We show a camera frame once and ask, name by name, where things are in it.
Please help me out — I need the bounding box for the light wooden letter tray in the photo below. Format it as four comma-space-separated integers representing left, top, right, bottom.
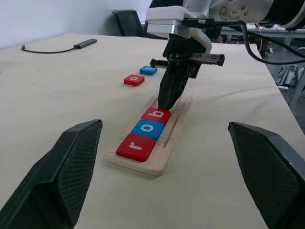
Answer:
107, 95, 193, 177

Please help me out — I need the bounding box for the red letter o block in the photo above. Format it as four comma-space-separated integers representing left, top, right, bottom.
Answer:
123, 74, 145, 87

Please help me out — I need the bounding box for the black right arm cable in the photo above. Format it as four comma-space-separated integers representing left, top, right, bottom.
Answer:
182, 18, 305, 65

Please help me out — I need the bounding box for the black USB hub with cable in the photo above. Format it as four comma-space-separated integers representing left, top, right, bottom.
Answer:
20, 38, 98, 54

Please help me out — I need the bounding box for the red letter r block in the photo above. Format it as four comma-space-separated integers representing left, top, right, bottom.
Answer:
116, 133, 157, 163

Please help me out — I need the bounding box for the black office chair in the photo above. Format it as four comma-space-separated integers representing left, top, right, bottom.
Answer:
112, 9, 167, 40

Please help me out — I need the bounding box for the blue letter t block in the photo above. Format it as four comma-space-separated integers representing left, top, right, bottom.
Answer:
139, 66, 158, 76

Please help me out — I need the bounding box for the red letter b block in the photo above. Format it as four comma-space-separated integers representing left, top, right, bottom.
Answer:
141, 106, 172, 125

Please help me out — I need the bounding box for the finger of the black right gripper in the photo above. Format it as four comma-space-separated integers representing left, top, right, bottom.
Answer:
169, 68, 192, 110
159, 67, 182, 111

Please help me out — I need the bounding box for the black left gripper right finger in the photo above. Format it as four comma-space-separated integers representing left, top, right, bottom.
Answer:
228, 121, 305, 229

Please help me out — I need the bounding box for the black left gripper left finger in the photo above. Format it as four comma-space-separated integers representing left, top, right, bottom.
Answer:
0, 119, 103, 229

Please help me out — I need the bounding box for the crumpled silver plastic bag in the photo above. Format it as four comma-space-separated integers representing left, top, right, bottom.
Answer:
275, 65, 299, 88

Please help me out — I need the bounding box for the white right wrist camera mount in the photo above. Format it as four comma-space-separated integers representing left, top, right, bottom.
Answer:
146, 6, 213, 54

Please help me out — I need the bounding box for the blue letter o block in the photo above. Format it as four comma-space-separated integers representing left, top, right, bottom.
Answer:
130, 119, 165, 142

